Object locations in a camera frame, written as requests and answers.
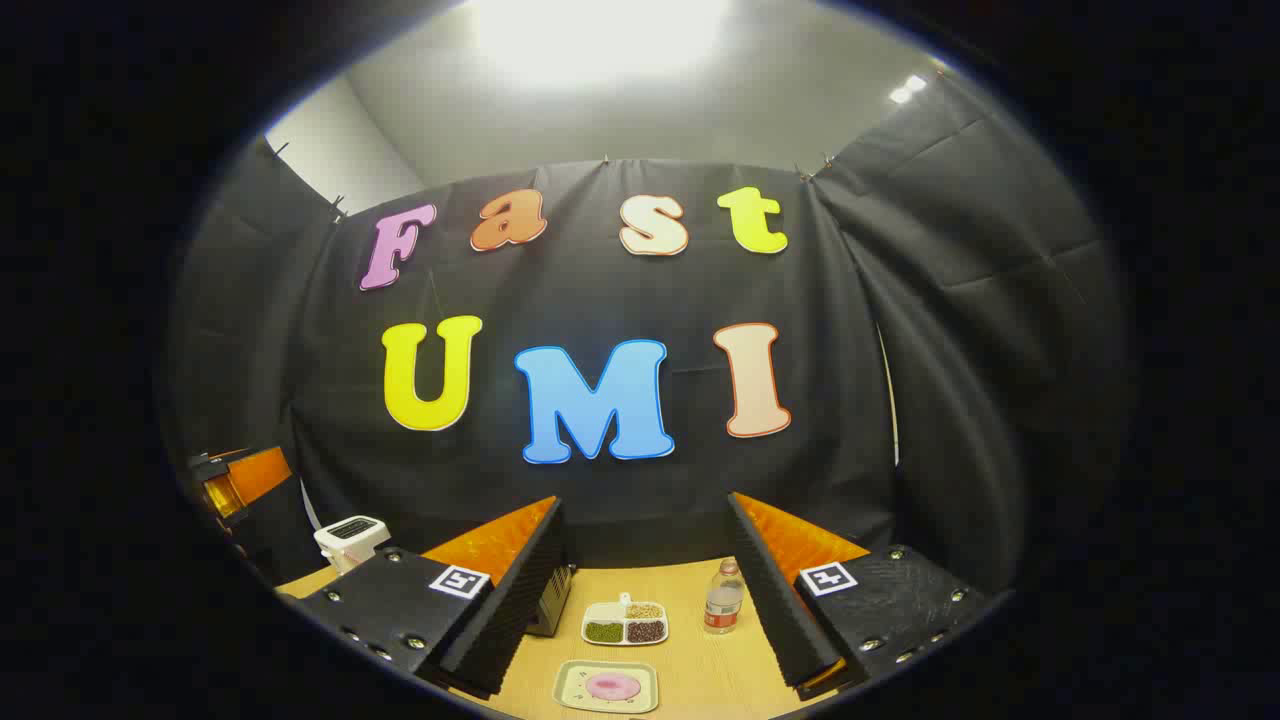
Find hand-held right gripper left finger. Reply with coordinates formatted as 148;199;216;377
295;495;574;699

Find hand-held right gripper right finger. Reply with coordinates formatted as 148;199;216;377
726;491;993;701

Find white divided tray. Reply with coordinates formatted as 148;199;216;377
581;592;669;646

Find clear water bottle red label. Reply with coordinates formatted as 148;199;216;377
704;559;746;636

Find white toaster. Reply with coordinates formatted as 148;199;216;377
314;516;392;575

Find black backdrop cloth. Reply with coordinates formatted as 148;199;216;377
165;75;1136;601

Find cream square plate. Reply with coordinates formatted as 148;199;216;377
553;659;660;714

